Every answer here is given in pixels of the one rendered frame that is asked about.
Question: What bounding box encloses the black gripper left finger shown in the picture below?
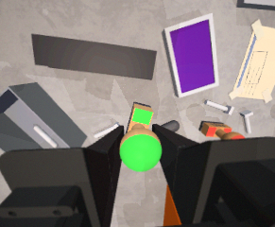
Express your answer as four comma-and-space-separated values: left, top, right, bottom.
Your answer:
0, 125, 125, 227

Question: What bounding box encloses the rubber stamp with red knob handle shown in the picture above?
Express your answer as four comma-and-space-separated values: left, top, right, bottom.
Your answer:
198, 121, 246, 139

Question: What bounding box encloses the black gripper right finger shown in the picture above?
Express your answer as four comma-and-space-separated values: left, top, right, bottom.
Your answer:
152, 124, 275, 224

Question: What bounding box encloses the cream paper card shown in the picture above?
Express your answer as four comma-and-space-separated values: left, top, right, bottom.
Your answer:
229, 20, 275, 103

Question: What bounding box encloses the purple ink pad in white tray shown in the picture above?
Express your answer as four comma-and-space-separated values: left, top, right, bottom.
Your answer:
162, 13, 218, 98

